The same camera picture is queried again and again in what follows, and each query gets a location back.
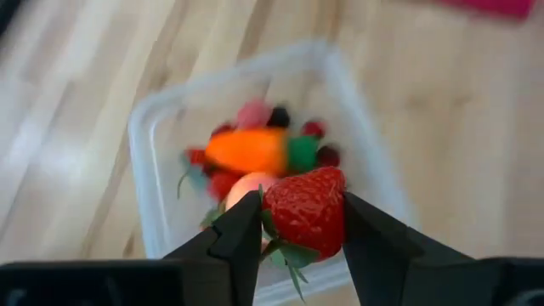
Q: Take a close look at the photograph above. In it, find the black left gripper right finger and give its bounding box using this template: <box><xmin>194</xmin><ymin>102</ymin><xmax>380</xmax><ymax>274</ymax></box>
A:
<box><xmin>342</xmin><ymin>190</ymin><xmax>473</xmax><ymax>306</ymax></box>

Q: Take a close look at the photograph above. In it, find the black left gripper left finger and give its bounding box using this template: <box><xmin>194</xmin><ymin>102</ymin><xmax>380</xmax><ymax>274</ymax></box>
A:
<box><xmin>163</xmin><ymin>190</ymin><xmax>264</xmax><ymax>306</ymax></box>

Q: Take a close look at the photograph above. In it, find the toy peach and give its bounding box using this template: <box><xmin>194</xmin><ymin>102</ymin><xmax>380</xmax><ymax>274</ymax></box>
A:
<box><xmin>224</xmin><ymin>172</ymin><xmax>280</xmax><ymax>212</ymax></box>

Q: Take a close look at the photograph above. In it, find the red toy strawberry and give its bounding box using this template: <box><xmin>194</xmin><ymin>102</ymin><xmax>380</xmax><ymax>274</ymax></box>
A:
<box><xmin>207</xmin><ymin>169</ymin><xmax>243</xmax><ymax>203</ymax></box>
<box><xmin>258</xmin><ymin>166</ymin><xmax>348</xmax><ymax>303</ymax></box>

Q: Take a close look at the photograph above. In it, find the large red strawberry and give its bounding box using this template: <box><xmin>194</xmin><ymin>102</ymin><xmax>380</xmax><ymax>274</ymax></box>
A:
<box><xmin>205</xmin><ymin>127</ymin><xmax>320</xmax><ymax>176</ymax></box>

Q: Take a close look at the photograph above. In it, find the red toy cherry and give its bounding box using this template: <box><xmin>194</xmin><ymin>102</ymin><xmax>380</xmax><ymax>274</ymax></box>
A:
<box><xmin>302</xmin><ymin>121</ymin><xmax>327</xmax><ymax>139</ymax></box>
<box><xmin>210</xmin><ymin>122</ymin><xmax>235</xmax><ymax>137</ymax></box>
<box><xmin>317</xmin><ymin>144</ymin><xmax>342</xmax><ymax>168</ymax></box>

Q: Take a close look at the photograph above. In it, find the pink lumpy toy fruit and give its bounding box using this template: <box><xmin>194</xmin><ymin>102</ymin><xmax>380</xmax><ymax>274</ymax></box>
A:
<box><xmin>235</xmin><ymin>99</ymin><xmax>273</xmax><ymax>131</ymax></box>

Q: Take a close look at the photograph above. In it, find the dark toy berry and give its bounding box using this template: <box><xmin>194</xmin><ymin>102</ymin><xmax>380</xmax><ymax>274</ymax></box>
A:
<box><xmin>266</xmin><ymin>105</ymin><xmax>292</xmax><ymax>128</ymax></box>

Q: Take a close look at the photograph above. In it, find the clear plastic tupperware container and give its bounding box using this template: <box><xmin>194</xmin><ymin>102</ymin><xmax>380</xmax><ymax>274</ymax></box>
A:
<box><xmin>127</xmin><ymin>40</ymin><xmax>420</xmax><ymax>306</ymax></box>

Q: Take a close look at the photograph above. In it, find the magenta cloth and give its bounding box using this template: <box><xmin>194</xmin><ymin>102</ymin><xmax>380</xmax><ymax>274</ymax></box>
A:
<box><xmin>437</xmin><ymin>0</ymin><xmax>537</xmax><ymax>21</ymax></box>

